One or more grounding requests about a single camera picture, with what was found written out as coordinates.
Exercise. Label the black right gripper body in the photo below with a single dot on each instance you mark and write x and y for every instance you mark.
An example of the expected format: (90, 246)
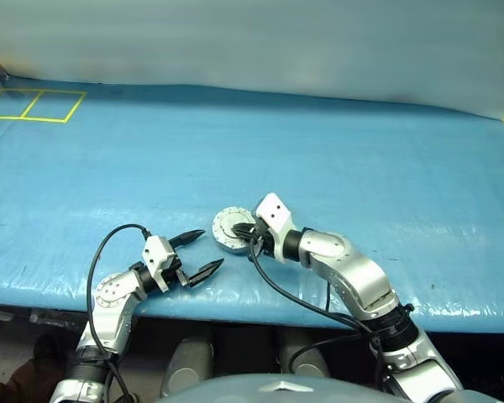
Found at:
(264, 242)

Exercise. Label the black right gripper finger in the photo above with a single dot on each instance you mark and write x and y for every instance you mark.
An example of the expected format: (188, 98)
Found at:
(245, 236)
(243, 228)

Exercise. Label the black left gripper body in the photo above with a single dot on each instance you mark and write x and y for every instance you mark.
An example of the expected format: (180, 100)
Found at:
(172, 270)

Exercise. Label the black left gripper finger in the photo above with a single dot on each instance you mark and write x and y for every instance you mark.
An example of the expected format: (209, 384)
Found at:
(189, 237)
(206, 270)

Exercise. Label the motor stator with copper windings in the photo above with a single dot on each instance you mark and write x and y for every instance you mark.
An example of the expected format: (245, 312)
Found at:
(231, 248)

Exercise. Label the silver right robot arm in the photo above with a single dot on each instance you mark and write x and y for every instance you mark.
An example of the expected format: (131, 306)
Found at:
(353, 268)

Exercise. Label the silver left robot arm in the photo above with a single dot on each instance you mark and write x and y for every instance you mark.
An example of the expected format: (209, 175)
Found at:
(109, 319)

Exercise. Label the grey rounded robot leg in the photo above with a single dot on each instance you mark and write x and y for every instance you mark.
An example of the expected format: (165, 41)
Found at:
(189, 363)
(304, 357)

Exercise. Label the blue plastic table cover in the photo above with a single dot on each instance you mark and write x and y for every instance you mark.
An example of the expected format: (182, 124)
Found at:
(361, 168)

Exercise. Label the grey robot torso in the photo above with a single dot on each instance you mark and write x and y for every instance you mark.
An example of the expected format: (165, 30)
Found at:
(277, 390)

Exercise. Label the yellow tape double square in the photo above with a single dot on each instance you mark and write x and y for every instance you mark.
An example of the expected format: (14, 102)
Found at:
(75, 107)

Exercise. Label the dark brown rounded object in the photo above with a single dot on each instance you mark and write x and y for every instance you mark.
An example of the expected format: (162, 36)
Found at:
(25, 375)

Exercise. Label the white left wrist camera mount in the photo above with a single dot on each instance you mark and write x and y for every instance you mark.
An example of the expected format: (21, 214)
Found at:
(155, 249)

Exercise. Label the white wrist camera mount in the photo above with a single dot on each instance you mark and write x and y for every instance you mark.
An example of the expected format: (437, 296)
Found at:
(155, 249)
(277, 212)

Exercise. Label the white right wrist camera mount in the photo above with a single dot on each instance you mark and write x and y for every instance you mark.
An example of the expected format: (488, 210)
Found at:
(277, 212)

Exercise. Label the metal table frame rail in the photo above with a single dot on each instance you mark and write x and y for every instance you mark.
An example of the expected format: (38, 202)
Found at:
(46, 317)

